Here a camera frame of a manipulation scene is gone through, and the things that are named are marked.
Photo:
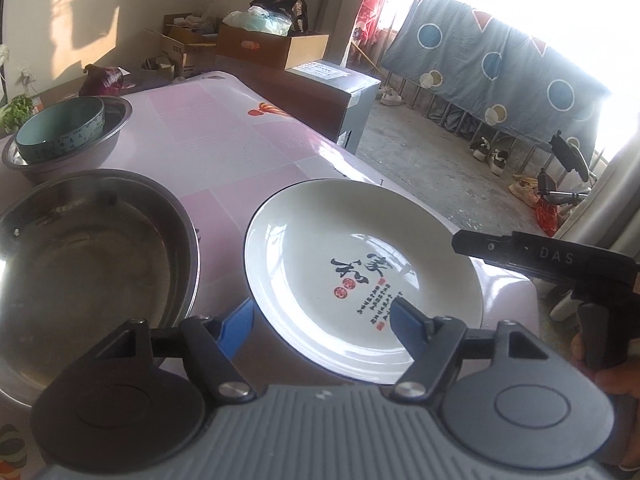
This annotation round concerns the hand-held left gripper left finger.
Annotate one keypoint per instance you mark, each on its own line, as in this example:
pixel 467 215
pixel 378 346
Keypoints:
pixel 236 327

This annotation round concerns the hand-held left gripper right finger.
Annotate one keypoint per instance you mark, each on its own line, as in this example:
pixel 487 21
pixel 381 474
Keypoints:
pixel 406 327

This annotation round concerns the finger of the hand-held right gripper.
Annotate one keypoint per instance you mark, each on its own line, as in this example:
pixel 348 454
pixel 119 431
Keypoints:
pixel 492 250

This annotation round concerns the white printed ceramic plate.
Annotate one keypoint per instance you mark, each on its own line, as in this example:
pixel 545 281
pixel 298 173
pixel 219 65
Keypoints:
pixel 340 260

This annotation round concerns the dark-rimmed steel bowl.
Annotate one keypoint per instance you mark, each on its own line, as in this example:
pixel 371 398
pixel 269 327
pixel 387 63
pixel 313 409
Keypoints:
pixel 117 120
pixel 100 250

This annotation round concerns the teal ceramic bowl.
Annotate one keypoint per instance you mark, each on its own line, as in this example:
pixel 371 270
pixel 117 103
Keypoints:
pixel 55 130

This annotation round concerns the person's right hand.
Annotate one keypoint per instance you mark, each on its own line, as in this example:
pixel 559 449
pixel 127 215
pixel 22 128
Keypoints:
pixel 622 387

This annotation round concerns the red cloth item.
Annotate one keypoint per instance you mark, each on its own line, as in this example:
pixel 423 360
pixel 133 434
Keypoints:
pixel 546 217

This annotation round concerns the beige shoes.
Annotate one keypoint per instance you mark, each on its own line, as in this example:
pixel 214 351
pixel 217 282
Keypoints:
pixel 524 191

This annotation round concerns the white curtain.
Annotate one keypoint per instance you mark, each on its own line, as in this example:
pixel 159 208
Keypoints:
pixel 610 195

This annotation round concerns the black and white sneaker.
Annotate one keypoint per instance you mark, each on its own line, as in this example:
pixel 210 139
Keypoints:
pixel 500 162
pixel 481 149

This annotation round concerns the black tripod stand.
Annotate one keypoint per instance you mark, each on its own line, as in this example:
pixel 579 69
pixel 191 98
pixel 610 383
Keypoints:
pixel 567 160

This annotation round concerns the metal drying rack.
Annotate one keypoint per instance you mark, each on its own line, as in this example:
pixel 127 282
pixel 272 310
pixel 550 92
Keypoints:
pixel 450 110

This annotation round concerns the white shoes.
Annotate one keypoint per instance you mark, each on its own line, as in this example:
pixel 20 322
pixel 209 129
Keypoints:
pixel 391 96

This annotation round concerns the blue-grey printed hanging blanket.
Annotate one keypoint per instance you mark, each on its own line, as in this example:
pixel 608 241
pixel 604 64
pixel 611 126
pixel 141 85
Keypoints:
pixel 490 60

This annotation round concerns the pink checked tablecloth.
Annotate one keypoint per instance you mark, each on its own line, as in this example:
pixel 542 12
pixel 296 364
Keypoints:
pixel 225 135

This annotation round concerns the large dark cardboard box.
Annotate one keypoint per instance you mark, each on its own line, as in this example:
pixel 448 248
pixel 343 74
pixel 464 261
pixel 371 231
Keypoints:
pixel 320 100

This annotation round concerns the wooden broom stick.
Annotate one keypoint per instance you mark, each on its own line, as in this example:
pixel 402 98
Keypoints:
pixel 367 58

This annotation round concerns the white paper label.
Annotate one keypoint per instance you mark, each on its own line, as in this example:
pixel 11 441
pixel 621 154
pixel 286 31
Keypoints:
pixel 320 69

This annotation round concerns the red patterned curtain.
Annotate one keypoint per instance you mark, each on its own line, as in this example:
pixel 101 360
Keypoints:
pixel 372 15

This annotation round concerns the brown cardboard box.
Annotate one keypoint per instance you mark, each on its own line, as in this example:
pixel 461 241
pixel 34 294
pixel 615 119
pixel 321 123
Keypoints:
pixel 270 50

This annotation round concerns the red onion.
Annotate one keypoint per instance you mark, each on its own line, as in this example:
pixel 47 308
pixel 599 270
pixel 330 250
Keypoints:
pixel 102 81

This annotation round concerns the open printed cardboard box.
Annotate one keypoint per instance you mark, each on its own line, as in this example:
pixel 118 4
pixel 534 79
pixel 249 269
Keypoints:
pixel 182 45

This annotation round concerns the napa cabbage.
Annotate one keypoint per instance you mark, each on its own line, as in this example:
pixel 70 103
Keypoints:
pixel 17 112

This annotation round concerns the white plastic bag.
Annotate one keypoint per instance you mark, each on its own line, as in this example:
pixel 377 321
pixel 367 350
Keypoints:
pixel 260 21

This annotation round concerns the dark printed bag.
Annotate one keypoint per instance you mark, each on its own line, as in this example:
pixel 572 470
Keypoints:
pixel 292 10

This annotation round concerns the wall socket with plug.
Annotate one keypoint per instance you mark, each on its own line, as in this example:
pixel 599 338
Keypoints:
pixel 27 76

